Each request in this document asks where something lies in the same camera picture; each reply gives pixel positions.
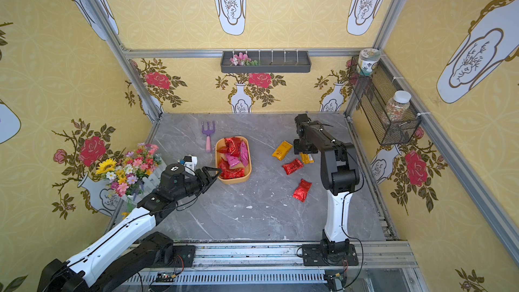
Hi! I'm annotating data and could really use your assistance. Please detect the small yellow tea bag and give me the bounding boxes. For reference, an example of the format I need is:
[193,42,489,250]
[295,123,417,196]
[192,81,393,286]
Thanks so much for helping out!
[300,153,314,164]

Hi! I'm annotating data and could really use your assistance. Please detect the large yellow tea bag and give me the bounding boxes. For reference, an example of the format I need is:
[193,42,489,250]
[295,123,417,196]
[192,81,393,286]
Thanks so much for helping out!
[272,141,293,161]

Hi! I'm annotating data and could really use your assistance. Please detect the small red tea bag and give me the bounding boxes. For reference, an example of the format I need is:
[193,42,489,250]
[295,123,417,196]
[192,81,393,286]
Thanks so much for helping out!
[282,158,304,175]

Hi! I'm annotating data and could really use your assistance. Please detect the long red tea bag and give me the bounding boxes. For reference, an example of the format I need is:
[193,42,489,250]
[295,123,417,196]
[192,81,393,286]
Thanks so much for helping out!
[218,137,242,157]

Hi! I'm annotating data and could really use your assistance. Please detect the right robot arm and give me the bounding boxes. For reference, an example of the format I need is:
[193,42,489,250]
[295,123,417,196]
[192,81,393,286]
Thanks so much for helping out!
[294,114,361,256]

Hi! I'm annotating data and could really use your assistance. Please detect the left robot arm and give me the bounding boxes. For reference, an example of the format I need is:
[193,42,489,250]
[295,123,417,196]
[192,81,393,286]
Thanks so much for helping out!
[37,164,222,291]

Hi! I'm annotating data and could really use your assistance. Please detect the red tea bag front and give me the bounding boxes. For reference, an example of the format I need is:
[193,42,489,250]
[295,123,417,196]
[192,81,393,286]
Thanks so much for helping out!
[219,167,245,180]

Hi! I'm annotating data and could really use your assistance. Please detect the magenta tea bag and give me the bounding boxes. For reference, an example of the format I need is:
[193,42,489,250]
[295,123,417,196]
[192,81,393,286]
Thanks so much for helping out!
[239,140,249,168]
[224,154,241,168]

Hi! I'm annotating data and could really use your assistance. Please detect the yellow plastic storage box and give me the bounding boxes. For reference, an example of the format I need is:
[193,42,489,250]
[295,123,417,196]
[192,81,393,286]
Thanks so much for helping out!
[215,136,252,185]

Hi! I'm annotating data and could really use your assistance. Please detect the purple toy garden fork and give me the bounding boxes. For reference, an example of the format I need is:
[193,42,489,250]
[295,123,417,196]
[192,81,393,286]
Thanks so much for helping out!
[201,121,216,153]

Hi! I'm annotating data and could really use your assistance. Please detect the artificial flower bouquet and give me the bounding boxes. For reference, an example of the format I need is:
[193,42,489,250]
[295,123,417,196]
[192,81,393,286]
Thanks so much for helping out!
[95,143,161,212]

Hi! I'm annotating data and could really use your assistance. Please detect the sprinkles glass jar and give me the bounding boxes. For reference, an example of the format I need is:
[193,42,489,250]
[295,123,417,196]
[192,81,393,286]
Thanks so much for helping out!
[384,91,412,124]

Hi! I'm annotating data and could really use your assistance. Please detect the green label clear jar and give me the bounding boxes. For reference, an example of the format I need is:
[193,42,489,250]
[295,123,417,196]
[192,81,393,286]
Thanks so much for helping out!
[357,48,381,76]

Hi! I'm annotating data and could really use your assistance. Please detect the pink flowers in tray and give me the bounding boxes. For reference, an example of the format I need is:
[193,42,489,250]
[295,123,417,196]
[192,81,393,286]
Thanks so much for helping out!
[229,52,259,66]

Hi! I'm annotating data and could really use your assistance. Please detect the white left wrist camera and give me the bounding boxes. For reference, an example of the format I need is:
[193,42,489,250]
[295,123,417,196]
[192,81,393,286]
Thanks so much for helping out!
[180,155,198,172]

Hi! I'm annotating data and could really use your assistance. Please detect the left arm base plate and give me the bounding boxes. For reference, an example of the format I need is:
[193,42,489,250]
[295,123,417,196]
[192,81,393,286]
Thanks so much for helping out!
[158,243,196,268]

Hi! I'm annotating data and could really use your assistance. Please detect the dark grey wall tray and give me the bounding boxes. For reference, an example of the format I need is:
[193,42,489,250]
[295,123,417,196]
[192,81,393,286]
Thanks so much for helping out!
[220,49,312,74]

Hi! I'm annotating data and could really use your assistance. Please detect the black wire mesh shelf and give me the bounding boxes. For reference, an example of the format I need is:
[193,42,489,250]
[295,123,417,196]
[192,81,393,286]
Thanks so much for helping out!
[354,62,421,146]

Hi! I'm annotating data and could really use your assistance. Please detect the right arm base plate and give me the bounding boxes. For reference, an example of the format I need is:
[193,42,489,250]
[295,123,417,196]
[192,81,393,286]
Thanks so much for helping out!
[296,240,360,266]

